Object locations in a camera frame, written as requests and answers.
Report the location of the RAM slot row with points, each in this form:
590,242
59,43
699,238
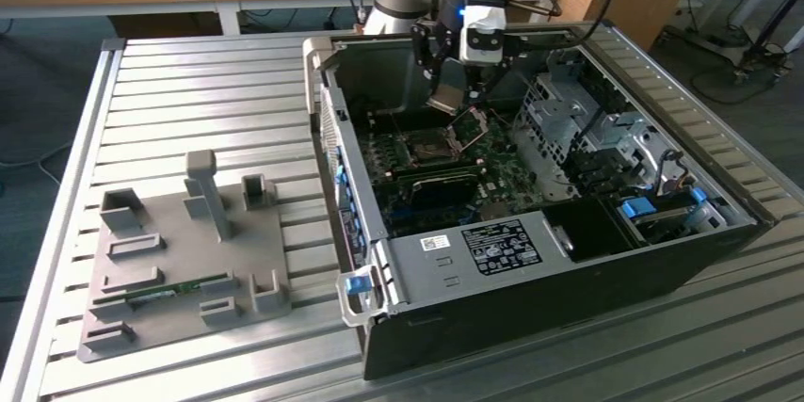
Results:
434,170

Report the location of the blue slot clip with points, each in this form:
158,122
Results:
343,174

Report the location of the black open PC case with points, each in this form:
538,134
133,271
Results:
534,317

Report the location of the blue disk carrier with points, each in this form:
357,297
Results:
638,210

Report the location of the grey parts rack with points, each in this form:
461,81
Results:
182,256

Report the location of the grey power supply unit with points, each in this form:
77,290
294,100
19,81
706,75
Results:
434,275

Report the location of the small blue clip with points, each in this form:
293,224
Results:
699,198

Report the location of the blue case latch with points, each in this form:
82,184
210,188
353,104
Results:
355,285

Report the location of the grey wheeled equipment stand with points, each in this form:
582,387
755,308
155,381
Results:
703,42

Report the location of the grey metal drive cage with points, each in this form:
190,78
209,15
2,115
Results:
559,115

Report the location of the CPU square plate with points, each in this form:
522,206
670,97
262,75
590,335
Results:
446,98

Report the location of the black expansion card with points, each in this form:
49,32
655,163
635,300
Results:
441,192

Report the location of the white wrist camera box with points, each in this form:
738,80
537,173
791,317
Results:
483,44

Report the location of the CPU socket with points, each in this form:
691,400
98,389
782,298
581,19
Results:
425,145

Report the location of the green motherboard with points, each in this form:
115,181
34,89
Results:
503,176

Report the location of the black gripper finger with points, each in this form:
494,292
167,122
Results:
487,82
429,49

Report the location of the green RAM stick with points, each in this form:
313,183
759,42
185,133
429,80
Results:
182,287

